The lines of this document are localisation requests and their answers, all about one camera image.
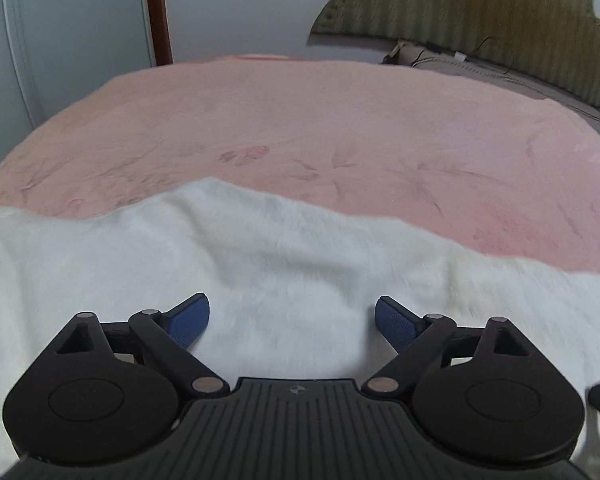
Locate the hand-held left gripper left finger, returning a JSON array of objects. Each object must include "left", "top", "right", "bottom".
[{"left": 39, "top": 292, "right": 231, "bottom": 402}]

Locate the white wardrobe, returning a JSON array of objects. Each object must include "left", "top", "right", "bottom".
[{"left": 0, "top": 0, "right": 157, "bottom": 181}]

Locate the brown wooden door frame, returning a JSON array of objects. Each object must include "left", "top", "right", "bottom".
[{"left": 143, "top": 0, "right": 174, "bottom": 67}]

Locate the grey bedding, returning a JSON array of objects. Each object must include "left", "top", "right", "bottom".
[{"left": 380, "top": 39, "right": 600, "bottom": 128}]

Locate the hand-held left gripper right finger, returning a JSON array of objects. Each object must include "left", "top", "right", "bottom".
[{"left": 361, "top": 296, "right": 548, "bottom": 402}]

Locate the white blanket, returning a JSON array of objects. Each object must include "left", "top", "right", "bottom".
[{"left": 0, "top": 177, "right": 600, "bottom": 476}]

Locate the pink blanket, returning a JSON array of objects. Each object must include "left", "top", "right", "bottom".
[{"left": 0, "top": 54, "right": 600, "bottom": 278}]

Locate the black cable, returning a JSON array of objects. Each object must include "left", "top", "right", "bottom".
[{"left": 410, "top": 35, "right": 497, "bottom": 68}]

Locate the olive padded headboard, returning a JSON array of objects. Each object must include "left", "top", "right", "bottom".
[{"left": 307, "top": 0, "right": 600, "bottom": 123}]

